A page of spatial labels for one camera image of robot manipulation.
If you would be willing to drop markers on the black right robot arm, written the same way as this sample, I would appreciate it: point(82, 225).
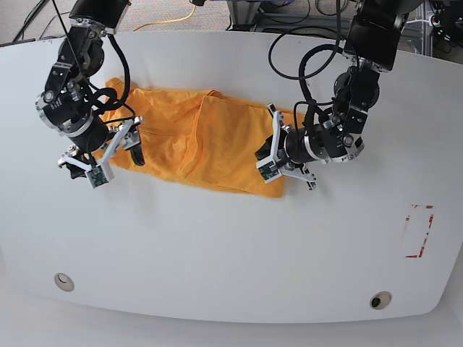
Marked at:
point(69, 98)

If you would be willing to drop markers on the table cable grommet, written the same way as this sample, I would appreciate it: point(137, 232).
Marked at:
point(64, 282)
point(380, 300)

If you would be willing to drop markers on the left table cable grommet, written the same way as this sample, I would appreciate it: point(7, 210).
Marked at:
point(64, 282)

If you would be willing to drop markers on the orange t-shirt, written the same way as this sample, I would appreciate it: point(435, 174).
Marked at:
point(201, 138)

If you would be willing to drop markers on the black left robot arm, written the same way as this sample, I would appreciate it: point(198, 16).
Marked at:
point(331, 132)

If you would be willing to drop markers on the right table cable grommet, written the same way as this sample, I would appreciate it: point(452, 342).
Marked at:
point(380, 300)

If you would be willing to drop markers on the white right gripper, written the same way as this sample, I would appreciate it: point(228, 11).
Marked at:
point(99, 142)

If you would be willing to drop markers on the aluminium frame stand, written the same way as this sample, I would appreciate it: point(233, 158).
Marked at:
point(278, 16)

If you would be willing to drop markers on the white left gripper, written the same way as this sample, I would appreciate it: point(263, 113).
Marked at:
point(281, 148)

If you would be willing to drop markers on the red tape rectangle marking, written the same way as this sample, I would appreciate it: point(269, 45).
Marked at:
point(416, 230)

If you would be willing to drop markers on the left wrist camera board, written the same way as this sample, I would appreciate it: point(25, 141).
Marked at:
point(269, 171)

